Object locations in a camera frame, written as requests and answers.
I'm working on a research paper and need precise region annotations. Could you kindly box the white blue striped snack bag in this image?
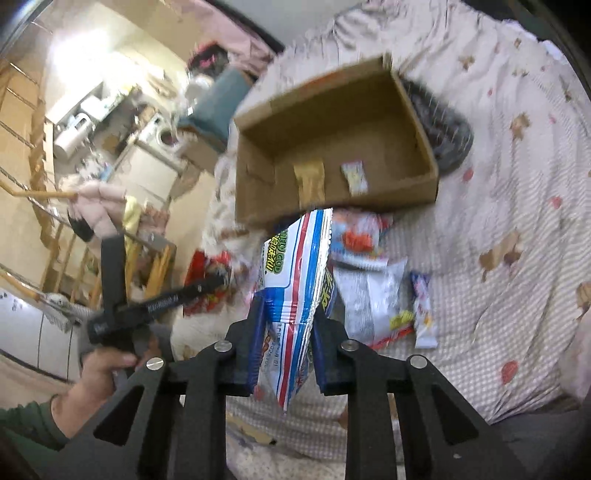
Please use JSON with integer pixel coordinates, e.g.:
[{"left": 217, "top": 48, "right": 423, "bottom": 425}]
[{"left": 260, "top": 208, "right": 334, "bottom": 411}]

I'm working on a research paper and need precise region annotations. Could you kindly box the red snack bag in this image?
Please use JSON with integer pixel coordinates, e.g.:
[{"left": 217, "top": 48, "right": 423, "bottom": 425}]
[{"left": 182, "top": 250, "right": 231, "bottom": 317}]

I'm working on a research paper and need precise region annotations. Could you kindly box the pink plaid snack bar packet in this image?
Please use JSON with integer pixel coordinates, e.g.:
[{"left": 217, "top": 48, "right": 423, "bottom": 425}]
[{"left": 294, "top": 159, "right": 325, "bottom": 208}]

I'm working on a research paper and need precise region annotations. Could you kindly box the green sleeved left forearm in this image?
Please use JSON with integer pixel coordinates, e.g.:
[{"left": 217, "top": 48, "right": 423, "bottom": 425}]
[{"left": 1, "top": 395, "right": 69, "bottom": 451}]

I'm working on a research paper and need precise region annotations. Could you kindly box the person's left hand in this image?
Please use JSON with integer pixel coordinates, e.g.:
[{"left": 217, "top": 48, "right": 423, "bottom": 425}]
[{"left": 50, "top": 337, "right": 161, "bottom": 439}]

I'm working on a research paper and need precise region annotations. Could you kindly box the silver grey snack bag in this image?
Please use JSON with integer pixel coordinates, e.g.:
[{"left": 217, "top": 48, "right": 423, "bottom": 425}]
[{"left": 334, "top": 259, "right": 415, "bottom": 349}]

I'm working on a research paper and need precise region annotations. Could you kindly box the small white candy packet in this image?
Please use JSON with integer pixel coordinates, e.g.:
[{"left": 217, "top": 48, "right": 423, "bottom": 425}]
[{"left": 410, "top": 271, "right": 438, "bottom": 350}]

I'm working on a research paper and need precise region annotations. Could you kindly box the orange blue shrimp snack packet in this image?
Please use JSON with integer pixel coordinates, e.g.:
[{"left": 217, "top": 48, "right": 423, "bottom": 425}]
[{"left": 331, "top": 208, "right": 394, "bottom": 271}]

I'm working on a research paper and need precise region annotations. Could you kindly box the pink puffer jacket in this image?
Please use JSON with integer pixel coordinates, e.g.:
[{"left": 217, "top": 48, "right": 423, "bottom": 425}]
[{"left": 67, "top": 180, "right": 126, "bottom": 243}]

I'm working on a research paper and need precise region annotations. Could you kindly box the small pink snack packet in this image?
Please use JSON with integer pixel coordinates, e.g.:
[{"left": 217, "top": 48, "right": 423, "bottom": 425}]
[{"left": 341, "top": 161, "right": 369, "bottom": 196}]

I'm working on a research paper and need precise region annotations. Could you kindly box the brown cardboard box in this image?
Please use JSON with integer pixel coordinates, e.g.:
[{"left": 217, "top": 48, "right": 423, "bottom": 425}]
[{"left": 235, "top": 54, "right": 440, "bottom": 227}]

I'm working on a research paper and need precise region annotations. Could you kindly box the white washing machine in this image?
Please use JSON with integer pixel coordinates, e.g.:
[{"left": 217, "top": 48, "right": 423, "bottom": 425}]
[{"left": 137, "top": 114, "right": 181, "bottom": 154}]

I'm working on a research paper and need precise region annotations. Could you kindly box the white water heater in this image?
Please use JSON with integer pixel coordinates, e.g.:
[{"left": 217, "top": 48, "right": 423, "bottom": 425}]
[{"left": 53, "top": 113, "right": 94, "bottom": 161}]

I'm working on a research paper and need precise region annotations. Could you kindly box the dark striped cloth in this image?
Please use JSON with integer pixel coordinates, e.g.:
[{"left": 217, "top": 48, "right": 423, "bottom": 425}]
[{"left": 401, "top": 78, "right": 474, "bottom": 174}]

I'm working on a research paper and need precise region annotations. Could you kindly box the teal cushion by bed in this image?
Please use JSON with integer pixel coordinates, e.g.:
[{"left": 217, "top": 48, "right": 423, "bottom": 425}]
[{"left": 176, "top": 67, "right": 253, "bottom": 154}]

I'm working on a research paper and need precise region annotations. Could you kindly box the clothes pile on cushion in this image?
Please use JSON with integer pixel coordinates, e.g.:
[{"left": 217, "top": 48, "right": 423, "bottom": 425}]
[{"left": 186, "top": 42, "right": 229, "bottom": 80}]

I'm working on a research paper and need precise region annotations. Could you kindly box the pink curtain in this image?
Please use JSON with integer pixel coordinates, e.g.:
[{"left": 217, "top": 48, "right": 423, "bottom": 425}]
[{"left": 171, "top": 0, "right": 276, "bottom": 77}]

